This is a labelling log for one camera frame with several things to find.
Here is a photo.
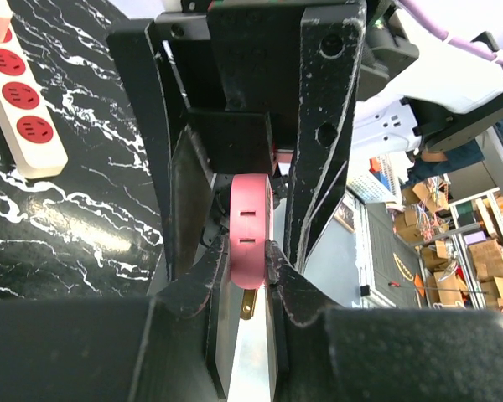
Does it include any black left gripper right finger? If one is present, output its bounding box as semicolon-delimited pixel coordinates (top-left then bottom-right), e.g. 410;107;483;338
265;241;503;401

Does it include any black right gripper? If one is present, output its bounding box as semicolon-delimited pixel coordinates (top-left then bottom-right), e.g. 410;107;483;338
106;1;366;281

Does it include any beige red power strip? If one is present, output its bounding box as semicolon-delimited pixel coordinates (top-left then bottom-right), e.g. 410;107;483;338
0;27;68;179

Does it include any pink square socket adapter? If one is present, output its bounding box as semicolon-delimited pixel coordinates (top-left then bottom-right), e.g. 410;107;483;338
229;173;273;320

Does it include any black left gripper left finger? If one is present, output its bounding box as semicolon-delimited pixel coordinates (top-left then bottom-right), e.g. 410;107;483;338
0;238;231;401

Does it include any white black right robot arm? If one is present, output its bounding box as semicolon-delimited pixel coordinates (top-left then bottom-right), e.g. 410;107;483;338
106;1;503;289

